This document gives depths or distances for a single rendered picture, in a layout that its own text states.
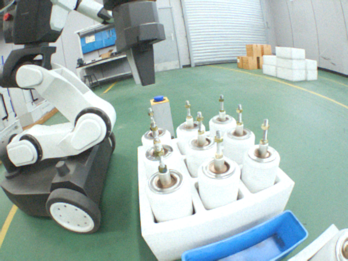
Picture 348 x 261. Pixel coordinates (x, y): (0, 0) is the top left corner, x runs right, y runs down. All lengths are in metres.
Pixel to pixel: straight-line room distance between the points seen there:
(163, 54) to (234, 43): 2.43
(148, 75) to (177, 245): 0.37
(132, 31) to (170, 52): 5.23
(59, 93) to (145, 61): 0.45
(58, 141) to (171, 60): 4.97
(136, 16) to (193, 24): 5.45
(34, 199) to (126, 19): 0.68
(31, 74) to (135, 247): 0.67
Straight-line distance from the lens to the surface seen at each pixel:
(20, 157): 0.84
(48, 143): 0.76
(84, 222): 0.63
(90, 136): 0.60
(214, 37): 5.83
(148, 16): 0.24
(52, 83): 0.63
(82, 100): 0.62
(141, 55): 0.25
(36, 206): 0.79
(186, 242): 0.44
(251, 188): 0.45
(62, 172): 0.60
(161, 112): 0.68
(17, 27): 0.72
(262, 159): 0.41
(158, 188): 0.35
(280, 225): 0.54
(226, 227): 0.43
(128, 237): 0.60
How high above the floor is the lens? 0.49
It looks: 25 degrees down
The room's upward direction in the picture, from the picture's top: 9 degrees counter-clockwise
